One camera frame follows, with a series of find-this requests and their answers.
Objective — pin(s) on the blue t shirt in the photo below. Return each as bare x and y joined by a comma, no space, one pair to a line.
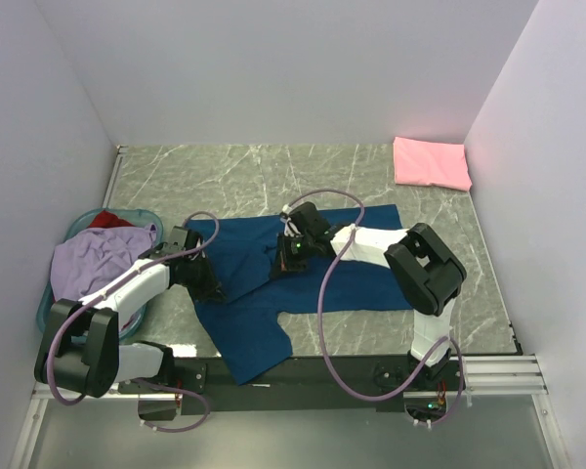
244,327

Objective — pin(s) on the black base beam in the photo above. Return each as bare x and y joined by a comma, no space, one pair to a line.
305,383

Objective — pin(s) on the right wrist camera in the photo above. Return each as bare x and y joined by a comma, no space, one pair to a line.
303,220

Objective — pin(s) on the folded pink t shirt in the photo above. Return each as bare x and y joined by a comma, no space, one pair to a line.
427,164

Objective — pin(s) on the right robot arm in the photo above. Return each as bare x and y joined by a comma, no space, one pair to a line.
428,274

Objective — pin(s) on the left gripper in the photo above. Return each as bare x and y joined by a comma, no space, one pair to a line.
211,290

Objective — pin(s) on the right aluminium rail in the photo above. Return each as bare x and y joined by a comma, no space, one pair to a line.
506,420

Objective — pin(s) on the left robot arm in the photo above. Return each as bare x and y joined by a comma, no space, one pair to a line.
81,355

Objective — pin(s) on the red t shirt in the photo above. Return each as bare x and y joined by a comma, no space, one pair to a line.
108,220

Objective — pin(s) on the lavender t shirt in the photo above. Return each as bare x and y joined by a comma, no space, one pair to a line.
95,257

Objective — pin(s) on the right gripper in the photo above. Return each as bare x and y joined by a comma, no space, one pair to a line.
284,263

